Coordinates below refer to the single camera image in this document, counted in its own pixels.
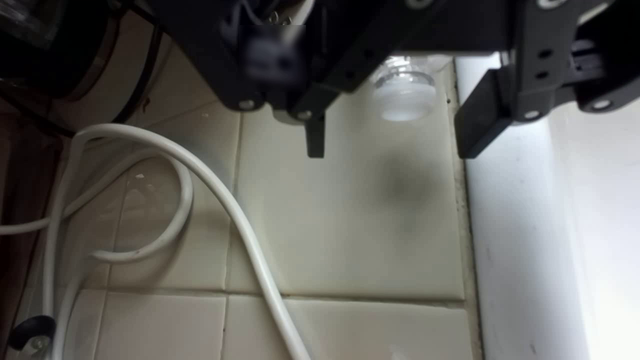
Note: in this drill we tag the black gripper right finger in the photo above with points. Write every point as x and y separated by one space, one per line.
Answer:
599 79

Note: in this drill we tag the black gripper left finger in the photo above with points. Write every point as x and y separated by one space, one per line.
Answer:
287 87

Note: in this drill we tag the clear plastic water bottle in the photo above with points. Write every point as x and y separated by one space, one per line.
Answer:
403 89

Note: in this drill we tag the white double kitchen sink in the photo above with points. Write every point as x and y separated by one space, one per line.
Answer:
554 215

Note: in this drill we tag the black coffee maker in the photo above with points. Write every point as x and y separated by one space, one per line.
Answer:
56 49

